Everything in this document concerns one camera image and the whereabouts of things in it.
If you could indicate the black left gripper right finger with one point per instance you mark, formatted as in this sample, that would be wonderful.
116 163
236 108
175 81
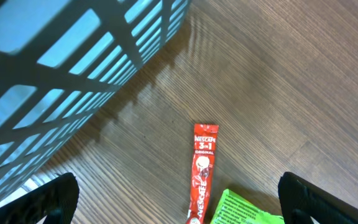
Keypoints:
303 202

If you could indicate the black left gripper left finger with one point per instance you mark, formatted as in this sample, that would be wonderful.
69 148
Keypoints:
55 202

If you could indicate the red Nescafe coffee stick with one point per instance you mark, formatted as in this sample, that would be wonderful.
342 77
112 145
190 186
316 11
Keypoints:
205 136

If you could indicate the green snack bag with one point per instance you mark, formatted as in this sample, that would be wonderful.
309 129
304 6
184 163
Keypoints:
233 209

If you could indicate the grey plastic basket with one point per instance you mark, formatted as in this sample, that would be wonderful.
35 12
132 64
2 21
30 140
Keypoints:
60 61

